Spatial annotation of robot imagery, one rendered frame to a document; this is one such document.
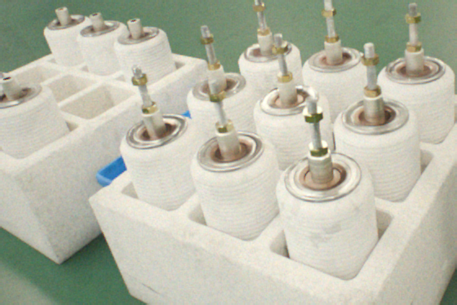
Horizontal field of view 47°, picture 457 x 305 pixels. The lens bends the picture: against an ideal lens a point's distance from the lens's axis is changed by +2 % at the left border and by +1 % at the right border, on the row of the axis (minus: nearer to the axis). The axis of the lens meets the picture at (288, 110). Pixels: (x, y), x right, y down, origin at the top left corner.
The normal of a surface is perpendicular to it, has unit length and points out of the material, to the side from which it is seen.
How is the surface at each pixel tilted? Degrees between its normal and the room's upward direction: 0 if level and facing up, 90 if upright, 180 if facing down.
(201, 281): 90
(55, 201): 90
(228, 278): 90
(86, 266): 0
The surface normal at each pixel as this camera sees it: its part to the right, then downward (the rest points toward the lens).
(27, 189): 0.79, 0.19
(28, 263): -0.15, -0.85
